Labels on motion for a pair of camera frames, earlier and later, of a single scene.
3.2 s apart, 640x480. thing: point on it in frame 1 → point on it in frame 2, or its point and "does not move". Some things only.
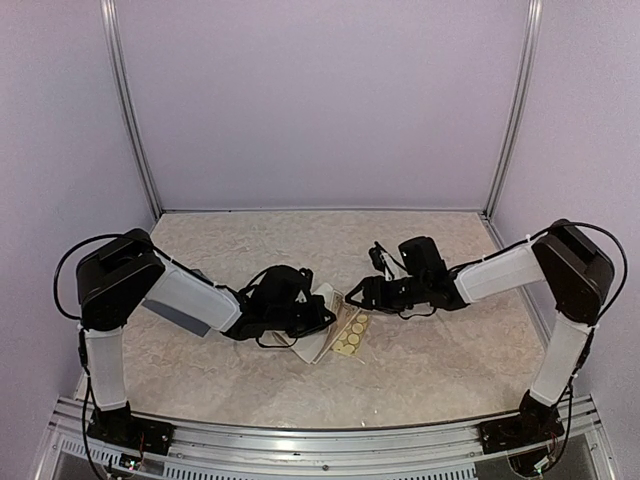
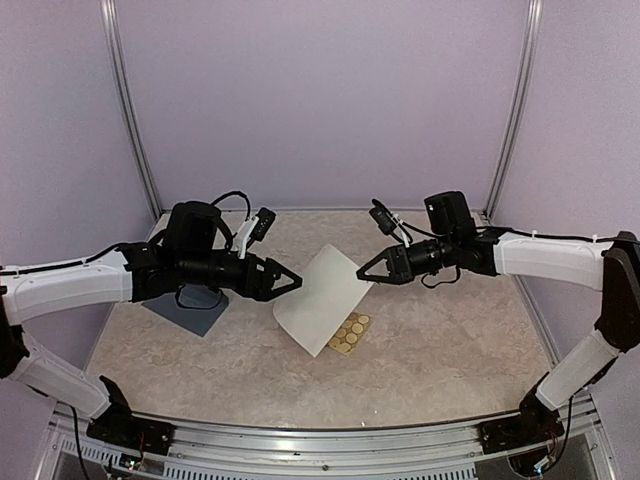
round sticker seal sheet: x=351 y=335 does not move
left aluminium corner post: x=114 y=46 does not move
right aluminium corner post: x=519 y=108 does not move
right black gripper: x=370 y=283 → x=400 y=271
